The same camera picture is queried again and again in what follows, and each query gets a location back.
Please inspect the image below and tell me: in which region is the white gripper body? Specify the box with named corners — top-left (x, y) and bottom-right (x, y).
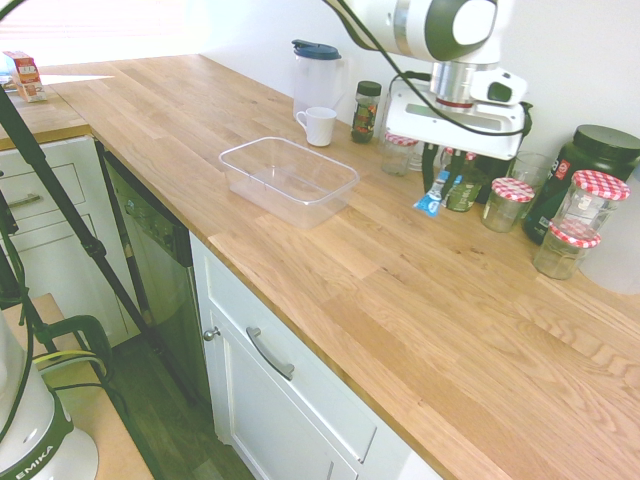
top-left (384, 79), bottom-right (528, 162)

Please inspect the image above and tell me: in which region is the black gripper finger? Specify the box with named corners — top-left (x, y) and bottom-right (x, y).
top-left (443, 148), bottom-right (467, 202)
top-left (421, 142), bottom-right (438, 195)

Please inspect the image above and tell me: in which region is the protein bar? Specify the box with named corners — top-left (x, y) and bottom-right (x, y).
top-left (412, 170), bottom-right (454, 217)

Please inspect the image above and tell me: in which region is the clear rectangular plastic container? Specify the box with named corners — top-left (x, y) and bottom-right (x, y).
top-left (217, 135), bottom-right (362, 231)

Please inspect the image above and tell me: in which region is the dark Vega protein powder tub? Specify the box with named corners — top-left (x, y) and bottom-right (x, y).
top-left (521, 124), bottom-right (640, 247)

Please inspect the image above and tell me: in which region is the glass jar red checkered lid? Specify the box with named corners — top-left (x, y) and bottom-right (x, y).
top-left (441, 147), bottom-right (480, 169)
top-left (531, 221), bottom-right (602, 281)
top-left (481, 176), bottom-right (537, 234)
top-left (551, 169), bottom-right (632, 237)
top-left (381, 131), bottom-right (419, 177)

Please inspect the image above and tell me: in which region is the spice jar with dark lid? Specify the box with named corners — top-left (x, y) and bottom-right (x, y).
top-left (349, 80), bottom-right (383, 146)

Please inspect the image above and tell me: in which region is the short clear drinking glass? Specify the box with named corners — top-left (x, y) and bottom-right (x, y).
top-left (509, 151), bottom-right (553, 202)

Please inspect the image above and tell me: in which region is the white ceramic mug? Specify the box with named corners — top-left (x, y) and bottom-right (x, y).
top-left (294, 105), bottom-right (339, 148)

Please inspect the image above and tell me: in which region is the clear pitcher with blue lid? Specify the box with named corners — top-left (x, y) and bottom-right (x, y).
top-left (290, 38), bottom-right (350, 122)

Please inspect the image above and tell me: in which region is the dark dishwasher front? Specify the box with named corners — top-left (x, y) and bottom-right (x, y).
top-left (96, 141), bottom-right (212, 404)

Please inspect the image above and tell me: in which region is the black tripod stand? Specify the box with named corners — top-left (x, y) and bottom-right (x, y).
top-left (0, 83), bottom-right (197, 407)

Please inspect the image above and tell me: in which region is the white cabinet with drawers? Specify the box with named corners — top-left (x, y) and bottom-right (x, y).
top-left (0, 133), bottom-right (142, 347)

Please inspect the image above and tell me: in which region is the black clamp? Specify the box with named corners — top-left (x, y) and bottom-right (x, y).
top-left (48, 313), bottom-right (115, 384)

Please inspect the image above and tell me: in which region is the orange and white carton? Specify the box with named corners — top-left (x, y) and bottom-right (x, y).
top-left (1, 49), bottom-right (49, 104)

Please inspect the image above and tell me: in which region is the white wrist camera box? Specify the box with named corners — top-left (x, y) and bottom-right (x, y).
top-left (471, 69), bottom-right (530, 108)

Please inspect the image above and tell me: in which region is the silver drawer handle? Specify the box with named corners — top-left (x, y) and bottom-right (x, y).
top-left (3, 193), bottom-right (43, 211)
top-left (245, 326), bottom-right (297, 382)

